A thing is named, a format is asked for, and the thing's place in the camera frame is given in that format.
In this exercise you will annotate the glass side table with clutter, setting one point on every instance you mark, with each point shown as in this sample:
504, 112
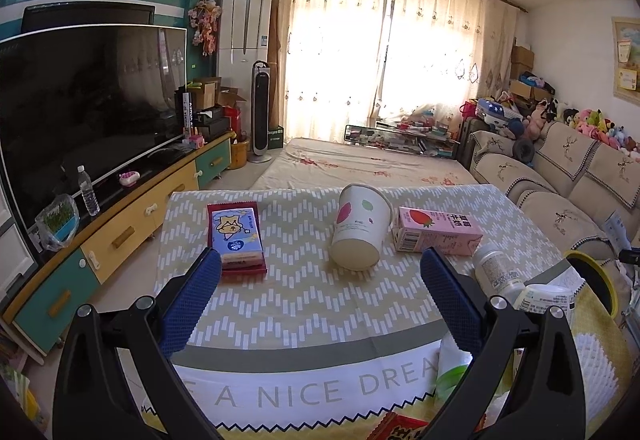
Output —
403, 138

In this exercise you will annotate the beige sofa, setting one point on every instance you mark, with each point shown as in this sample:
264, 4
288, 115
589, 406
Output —
569, 189

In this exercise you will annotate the black tower fan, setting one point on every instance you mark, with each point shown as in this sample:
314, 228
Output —
259, 120

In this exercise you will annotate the yellow rimmed trash bin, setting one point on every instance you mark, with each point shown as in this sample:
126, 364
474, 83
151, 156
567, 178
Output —
597, 279

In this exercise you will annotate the beige curtains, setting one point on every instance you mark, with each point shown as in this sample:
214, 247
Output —
358, 62

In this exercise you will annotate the white plastic yogurt cup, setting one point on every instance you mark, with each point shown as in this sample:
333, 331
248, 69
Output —
538, 298

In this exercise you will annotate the blue cartoon tissue pack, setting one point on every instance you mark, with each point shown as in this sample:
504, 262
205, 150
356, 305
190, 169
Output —
234, 235

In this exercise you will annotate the clear plastic bag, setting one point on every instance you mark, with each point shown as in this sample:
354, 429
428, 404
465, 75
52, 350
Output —
57, 223

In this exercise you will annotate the cardboard boxes by wall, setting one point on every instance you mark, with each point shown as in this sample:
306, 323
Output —
524, 82

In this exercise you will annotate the white air conditioner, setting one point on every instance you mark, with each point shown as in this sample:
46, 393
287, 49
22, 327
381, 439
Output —
243, 38

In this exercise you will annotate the floral bed sheet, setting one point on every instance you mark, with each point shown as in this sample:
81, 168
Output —
306, 163

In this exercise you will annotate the white yogurt bottle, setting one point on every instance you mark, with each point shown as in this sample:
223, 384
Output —
496, 273

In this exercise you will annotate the patterned tablecloth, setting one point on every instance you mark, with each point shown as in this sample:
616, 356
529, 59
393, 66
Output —
308, 350

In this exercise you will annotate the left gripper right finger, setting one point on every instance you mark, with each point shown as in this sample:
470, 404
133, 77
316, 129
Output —
547, 397

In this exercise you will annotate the hanging flower decoration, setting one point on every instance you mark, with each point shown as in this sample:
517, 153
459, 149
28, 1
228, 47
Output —
204, 20

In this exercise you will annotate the pink strawberry milk carton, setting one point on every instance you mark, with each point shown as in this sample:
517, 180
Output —
452, 234

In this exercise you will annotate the white drawer unit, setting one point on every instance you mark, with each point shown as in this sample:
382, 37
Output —
16, 261

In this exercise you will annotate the framed landscape painting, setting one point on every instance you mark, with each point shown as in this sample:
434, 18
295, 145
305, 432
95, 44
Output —
626, 41

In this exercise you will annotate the red snack wrapper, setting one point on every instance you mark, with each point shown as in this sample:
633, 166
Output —
397, 427

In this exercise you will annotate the red fire extinguisher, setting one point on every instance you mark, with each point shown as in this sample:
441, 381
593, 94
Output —
234, 116

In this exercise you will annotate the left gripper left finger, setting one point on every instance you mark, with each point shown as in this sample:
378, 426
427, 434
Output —
92, 399

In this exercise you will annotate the clear water bottle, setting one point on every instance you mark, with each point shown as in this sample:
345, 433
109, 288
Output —
87, 192

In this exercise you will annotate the large black television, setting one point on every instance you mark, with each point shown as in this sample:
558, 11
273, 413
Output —
93, 96

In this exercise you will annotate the white paper cup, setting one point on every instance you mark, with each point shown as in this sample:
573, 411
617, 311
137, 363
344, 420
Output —
363, 218

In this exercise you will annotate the red tray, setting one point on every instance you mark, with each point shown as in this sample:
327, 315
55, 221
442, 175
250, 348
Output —
255, 271

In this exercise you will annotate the yellow green tv cabinet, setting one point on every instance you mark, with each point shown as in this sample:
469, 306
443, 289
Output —
43, 307

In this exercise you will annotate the pile of plush toys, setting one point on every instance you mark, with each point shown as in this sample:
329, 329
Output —
587, 122

